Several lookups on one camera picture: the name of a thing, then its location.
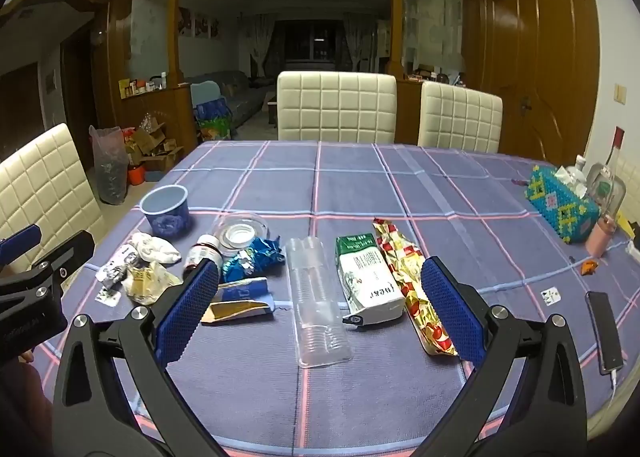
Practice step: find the cream chair far right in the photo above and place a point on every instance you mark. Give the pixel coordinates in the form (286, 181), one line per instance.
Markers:
(459, 118)

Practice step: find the white sticker label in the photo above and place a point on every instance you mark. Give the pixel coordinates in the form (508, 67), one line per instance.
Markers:
(108, 297)

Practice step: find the blue gold box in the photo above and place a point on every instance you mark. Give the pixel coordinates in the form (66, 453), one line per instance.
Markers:
(239, 300)

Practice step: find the beaded teal tissue box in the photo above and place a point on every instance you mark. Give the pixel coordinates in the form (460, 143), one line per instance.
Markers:
(571, 217)

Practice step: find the grey white packet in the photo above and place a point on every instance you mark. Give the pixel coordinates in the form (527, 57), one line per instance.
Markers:
(115, 269)

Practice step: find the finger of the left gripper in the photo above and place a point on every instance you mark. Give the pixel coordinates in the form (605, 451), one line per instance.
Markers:
(63, 261)
(11, 248)

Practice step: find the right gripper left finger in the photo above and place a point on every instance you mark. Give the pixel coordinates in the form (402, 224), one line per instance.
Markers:
(91, 412)

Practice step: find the cream chair far middle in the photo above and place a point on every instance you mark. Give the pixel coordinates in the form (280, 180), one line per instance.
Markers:
(336, 107)

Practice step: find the wooden door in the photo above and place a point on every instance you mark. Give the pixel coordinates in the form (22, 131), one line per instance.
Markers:
(542, 59)

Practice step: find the white square sticker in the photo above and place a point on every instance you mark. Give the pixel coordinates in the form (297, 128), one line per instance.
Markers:
(551, 296)

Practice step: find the blue paper cup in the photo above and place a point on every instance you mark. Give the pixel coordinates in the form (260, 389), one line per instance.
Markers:
(166, 209)

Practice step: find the cream chair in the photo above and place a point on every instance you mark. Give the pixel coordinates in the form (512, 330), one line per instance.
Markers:
(336, 107)
(459, 118)
(43, 183)

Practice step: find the cardboard box pile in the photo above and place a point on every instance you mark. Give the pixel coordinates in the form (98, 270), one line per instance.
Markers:
(149, 146)

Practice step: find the white tissue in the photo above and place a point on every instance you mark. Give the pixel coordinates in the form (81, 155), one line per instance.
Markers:
(154, 249)

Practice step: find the colourful blue green bag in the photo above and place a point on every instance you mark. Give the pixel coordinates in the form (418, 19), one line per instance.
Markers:
(213, 120)

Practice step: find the orange small scrap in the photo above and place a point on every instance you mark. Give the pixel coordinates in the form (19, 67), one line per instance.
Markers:
(589, 267)

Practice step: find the yellowish wrapper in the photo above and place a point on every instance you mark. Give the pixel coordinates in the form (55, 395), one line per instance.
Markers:
(145, 285)

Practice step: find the pink plastic bag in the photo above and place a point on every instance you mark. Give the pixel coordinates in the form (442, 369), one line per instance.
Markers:
(111, 164)

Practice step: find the clear glass ashtray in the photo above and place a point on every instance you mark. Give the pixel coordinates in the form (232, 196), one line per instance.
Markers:
(237, 231)

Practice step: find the red gold snack wrapper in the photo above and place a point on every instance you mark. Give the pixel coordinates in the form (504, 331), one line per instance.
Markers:
(405, 260)

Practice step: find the blue foil wrapper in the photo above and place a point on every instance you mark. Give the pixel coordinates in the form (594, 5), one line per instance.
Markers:
(253, 260)

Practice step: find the person's left hand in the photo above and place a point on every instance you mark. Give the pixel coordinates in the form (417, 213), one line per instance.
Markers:
(27, 357)

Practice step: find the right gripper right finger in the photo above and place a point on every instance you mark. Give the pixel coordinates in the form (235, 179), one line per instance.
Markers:
(525, 395)

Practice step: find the clear glass jar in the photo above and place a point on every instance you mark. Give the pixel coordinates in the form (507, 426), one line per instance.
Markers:
(607, 192)

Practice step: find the cream chair at left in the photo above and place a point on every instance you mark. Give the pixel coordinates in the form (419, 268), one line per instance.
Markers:
(43, 183)

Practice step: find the wooden partition cabinet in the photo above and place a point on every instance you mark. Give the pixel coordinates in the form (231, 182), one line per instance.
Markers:
(172, 107)

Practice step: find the orange bucket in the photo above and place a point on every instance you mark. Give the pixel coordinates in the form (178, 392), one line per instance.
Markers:
(136, 175)

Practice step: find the clear plastic cup sleeve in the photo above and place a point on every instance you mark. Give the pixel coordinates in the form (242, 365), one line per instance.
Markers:
(321, 338)

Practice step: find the small brown medicine bottle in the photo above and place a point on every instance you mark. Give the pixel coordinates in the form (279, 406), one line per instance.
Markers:
(206, 248)

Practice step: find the plaid purple tablecloth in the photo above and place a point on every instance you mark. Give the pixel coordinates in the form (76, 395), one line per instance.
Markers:
(242, 378)

